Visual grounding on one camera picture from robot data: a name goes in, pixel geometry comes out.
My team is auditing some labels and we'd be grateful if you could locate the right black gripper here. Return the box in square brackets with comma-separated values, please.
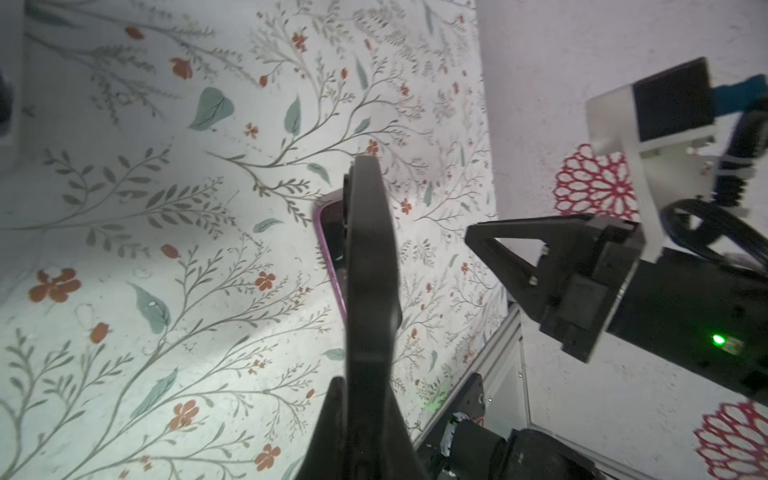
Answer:
[465, 214, 645, 363]

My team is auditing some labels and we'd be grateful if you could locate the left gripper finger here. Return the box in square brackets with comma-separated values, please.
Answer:
[296, 156, 427, 479]

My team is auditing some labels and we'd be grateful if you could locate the black phone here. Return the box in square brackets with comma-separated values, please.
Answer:
[313, 189, 347, 324]

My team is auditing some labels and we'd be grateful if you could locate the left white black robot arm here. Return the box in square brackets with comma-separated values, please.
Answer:
[296, 156, 604, 479]

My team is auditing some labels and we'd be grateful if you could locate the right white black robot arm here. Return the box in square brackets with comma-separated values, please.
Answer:
[465, 214, 767, 403]

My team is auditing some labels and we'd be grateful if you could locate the aluminium front rail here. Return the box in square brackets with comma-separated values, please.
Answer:
[413, 303, 529, 447]

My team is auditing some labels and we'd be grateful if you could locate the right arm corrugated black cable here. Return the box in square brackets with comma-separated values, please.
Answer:
[659, 95, 768, 271]

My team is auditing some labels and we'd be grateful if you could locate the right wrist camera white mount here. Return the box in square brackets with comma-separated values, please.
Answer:
[586, 57, 767, 262]

